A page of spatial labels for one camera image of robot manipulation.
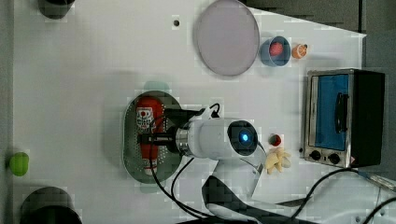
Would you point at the black cylinder bottom left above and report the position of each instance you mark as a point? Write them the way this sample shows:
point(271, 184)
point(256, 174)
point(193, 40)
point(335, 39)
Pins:
point(49, 205)

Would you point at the grey round plate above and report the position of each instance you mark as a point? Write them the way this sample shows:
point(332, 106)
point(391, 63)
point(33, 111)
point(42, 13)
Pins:
point(227, 37)

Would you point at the black cylinder top left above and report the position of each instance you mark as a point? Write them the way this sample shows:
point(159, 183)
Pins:
point(55, 9)

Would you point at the red strawberry toy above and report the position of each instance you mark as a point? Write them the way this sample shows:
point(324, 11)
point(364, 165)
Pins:
point(275, 140)

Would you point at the black cylinder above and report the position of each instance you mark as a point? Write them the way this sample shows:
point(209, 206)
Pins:
point(49, 205)
point(55, 9)

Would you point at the blue bowl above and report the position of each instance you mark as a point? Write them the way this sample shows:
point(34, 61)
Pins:
point(279, 60)

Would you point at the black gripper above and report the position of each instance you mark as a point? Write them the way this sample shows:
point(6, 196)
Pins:
point(174, 119)

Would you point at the silver toaster oven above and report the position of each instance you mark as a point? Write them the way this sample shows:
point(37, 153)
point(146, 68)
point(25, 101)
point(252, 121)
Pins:
point(344, 116)

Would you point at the orange slice toy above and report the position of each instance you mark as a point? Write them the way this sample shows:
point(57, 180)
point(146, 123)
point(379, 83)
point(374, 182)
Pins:
point(299, 51)

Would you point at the red ketchup bottle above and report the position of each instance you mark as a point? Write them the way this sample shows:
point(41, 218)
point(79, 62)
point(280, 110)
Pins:
point(148, 110)

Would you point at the red fruit in bowl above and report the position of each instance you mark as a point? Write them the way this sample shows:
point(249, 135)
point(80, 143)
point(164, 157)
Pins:
point(275, 49)

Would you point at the green round object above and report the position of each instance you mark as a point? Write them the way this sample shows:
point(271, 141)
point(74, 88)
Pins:
point(19, 164)

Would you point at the green oval strainer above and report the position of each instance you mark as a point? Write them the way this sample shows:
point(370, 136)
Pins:
point(167, 161)

